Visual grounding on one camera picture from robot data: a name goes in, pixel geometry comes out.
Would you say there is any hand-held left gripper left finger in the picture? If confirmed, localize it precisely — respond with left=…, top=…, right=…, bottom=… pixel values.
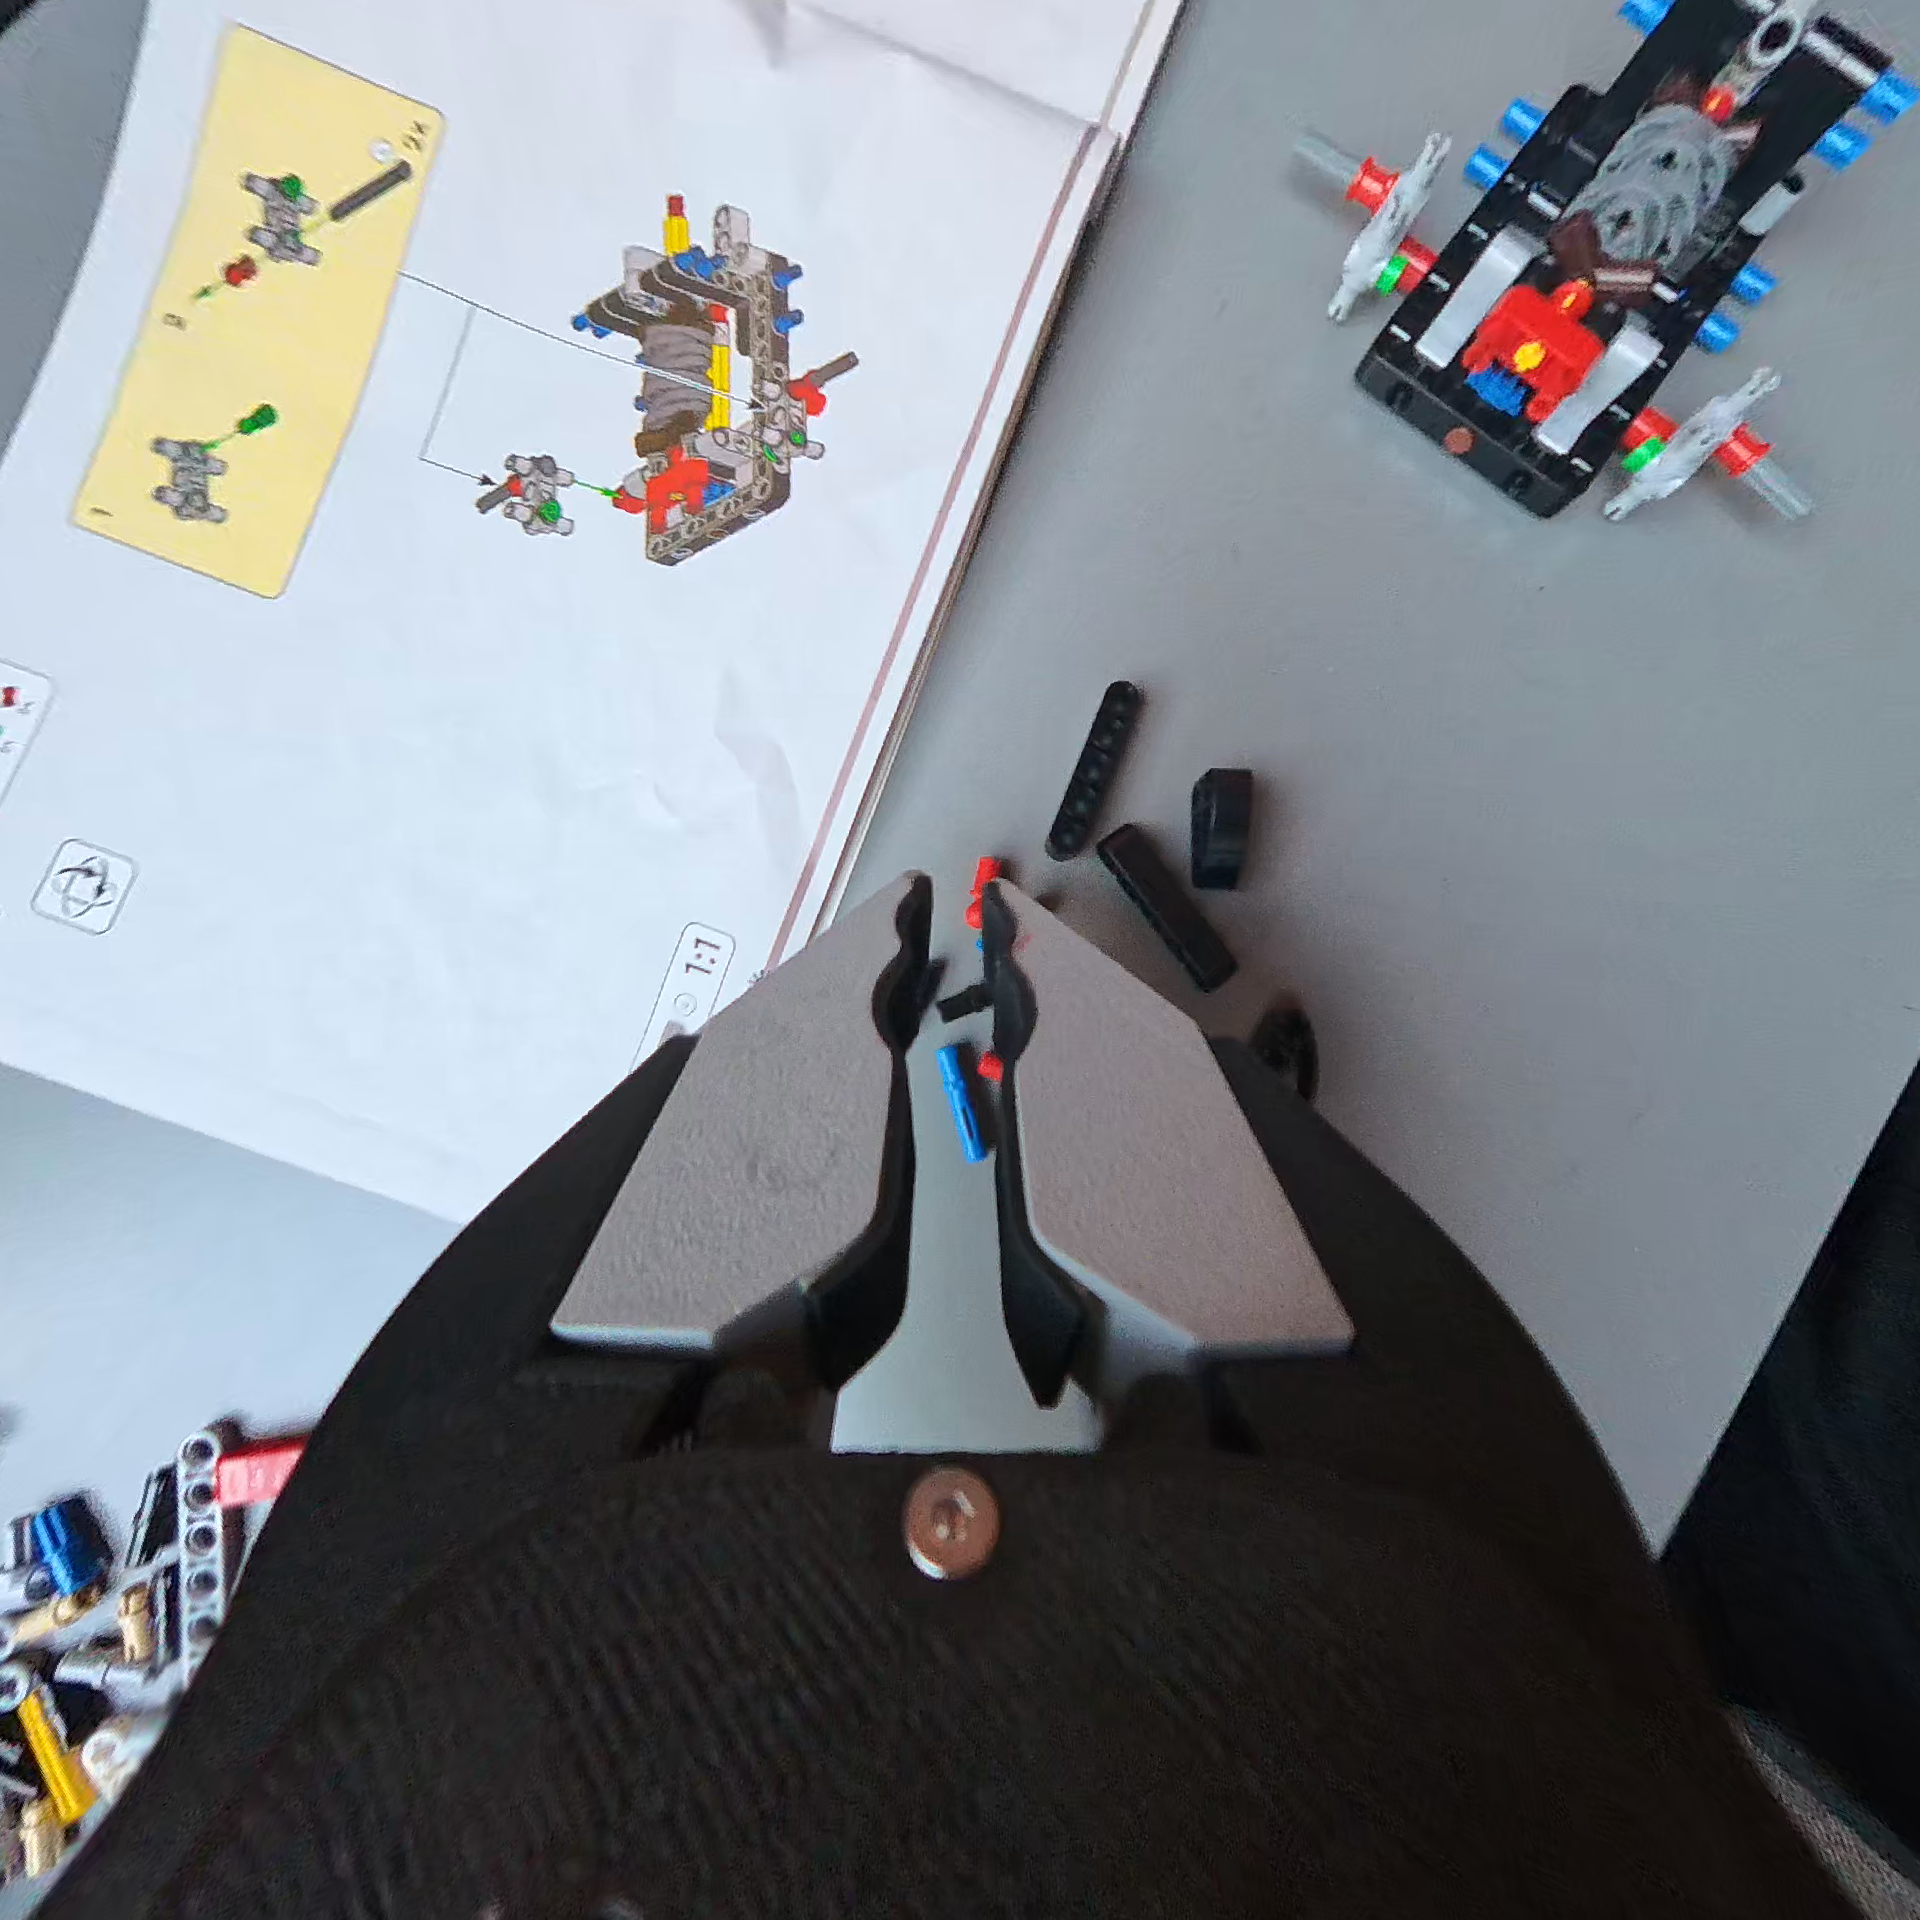
left=548, top=870, right=941, bottom=1394

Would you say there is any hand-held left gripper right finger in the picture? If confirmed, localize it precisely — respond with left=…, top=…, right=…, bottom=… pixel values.
left=974, top=874, right=1358, bottom=1416

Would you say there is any small black oval lego piece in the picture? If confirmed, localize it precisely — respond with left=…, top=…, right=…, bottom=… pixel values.
left=1253, top=995, right=1326, bottom=1105

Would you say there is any cluster of small lego pins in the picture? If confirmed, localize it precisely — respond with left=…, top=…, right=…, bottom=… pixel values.
left=932, top=855, right=1011, bottom=1170

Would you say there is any black five hole lego beam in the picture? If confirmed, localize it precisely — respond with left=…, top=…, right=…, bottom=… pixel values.
left=1046, top=681, right=1146, bottom=861

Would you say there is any pile of small lego pieces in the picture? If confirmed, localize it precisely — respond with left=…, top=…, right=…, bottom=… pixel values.
left=0, top=1424, right=310, bottom=1893

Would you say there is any black smooth long lego beam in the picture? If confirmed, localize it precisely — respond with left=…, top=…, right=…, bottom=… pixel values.
left=1094, top=823, right=1242, bottom=995

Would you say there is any black short curved lego piece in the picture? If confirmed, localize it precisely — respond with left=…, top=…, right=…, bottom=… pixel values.
left=1191, top=767, right=1256, bottom=893

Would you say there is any white lego instruction booklet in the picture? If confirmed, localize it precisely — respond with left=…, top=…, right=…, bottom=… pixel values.
left=0, top=0, right=1189, bottom=1225

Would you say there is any light grey long lego liftarm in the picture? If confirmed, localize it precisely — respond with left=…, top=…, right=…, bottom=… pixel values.
left=168, top=1432, right=231, bottom=1683

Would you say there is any partly built lego car chassis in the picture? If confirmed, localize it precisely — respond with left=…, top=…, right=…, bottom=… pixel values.
left=1296, top=0, right=1909, bottom=529

